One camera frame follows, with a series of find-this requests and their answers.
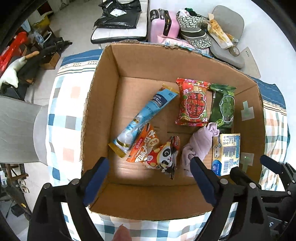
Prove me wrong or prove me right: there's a white padded chair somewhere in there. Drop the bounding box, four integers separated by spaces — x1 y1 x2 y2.
90 1 149 44

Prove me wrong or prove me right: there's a green snack packet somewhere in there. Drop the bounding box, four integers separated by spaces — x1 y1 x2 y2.
209 83 236 133

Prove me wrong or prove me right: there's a black plastic bag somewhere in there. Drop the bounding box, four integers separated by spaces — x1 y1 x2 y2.
94 0 142 29

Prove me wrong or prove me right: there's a lilac cloth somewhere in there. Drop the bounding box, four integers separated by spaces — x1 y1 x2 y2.
181 123 220 177

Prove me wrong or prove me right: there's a pink suitcase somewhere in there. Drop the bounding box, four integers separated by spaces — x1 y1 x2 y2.
148 9 180 43

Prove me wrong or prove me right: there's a red plastic bag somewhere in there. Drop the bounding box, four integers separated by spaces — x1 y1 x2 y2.
1 32 28 74

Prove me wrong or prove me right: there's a person's hand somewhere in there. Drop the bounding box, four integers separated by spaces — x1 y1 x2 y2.
112 225 132 241

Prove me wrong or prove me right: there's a white box with yellow bag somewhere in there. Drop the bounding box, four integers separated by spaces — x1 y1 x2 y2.
207 13 233 50

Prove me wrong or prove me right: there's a tape roll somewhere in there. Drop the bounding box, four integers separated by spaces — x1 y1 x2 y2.
228 46 240 57

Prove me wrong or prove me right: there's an open cardboard box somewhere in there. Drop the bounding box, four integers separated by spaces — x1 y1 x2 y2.
80 40 266 221

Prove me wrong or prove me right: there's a white board against wall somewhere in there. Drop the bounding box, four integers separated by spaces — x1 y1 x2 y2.
240 47 261 79

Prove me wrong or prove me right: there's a floral pink pillow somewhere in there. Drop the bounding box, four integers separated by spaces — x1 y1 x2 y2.
158 36 212 56

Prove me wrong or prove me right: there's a grey folding chair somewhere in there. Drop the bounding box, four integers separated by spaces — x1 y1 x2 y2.
207 5 245 69

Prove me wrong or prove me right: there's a blue tube packet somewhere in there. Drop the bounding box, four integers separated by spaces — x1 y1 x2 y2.
108 84 179 158

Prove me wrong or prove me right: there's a panda snack packet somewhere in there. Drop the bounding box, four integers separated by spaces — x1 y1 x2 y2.
126 123 181 180

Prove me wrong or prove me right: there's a white blue tissue pack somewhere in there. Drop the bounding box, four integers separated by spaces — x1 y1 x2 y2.
211 133 240 177

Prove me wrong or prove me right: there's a white goose plush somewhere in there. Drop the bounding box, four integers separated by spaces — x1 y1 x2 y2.
0 51 40 88

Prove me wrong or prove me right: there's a red snack packet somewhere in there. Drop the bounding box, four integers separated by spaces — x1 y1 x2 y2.
175 78 210 126

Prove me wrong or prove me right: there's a patterned tote bag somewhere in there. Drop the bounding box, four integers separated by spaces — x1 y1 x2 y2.
176 9 211 49

